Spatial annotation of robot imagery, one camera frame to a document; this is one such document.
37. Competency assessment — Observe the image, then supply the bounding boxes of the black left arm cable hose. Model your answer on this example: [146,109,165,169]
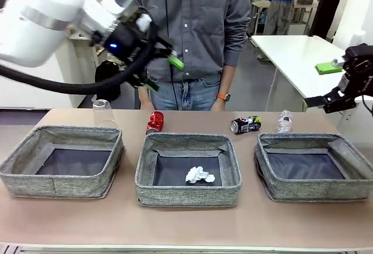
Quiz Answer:
[0,40,155,95]

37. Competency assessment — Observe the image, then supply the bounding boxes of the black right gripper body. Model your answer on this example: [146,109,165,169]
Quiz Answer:
[348,61,373,103]

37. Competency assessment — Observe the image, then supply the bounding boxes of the thin black hanging cable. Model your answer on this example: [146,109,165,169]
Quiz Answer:
[164,0,177,111]

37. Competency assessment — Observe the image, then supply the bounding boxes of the mannequin with red top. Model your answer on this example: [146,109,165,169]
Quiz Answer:
[309,0,352,41]

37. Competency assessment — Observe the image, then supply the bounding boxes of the clear bottle with blue cap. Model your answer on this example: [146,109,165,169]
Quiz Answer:
[276,110,293,134]

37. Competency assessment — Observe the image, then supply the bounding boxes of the person's right hand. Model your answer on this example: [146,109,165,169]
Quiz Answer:
[138,86,153,111]

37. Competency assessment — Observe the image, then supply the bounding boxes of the white background table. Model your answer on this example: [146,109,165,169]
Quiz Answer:
[249,0,318,35]

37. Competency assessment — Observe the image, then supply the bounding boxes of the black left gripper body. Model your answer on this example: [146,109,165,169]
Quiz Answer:
[107,6,159,63]

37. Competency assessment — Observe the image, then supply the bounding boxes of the white paper ball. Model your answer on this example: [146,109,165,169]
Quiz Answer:
[185,165,216,184]

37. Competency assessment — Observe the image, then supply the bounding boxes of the grey button shirt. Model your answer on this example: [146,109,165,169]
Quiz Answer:
[120,0,252,83]

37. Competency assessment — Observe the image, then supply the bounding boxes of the crushed black drink can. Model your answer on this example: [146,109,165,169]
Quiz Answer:
[231,115,262,135]

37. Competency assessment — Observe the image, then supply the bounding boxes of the person's left forearm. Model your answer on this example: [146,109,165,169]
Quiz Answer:
[217,12,252,96]

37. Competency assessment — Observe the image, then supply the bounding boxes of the crushed red drink can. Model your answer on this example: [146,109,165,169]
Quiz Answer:
[145,111,164,135]

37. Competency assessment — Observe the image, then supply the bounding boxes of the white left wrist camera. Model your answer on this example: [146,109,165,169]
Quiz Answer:
[135,13,153,31]

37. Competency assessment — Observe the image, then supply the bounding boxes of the blue jeans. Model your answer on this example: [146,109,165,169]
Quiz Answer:
[148,72,226,111]

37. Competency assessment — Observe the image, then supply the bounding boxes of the grey fabric basket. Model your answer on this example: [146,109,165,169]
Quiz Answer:
[0,125,125,199]
[135,132,242,207]
[254,133,373,202]

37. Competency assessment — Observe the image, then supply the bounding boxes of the clear plastic cup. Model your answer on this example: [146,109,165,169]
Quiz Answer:
[92,98,119,129]

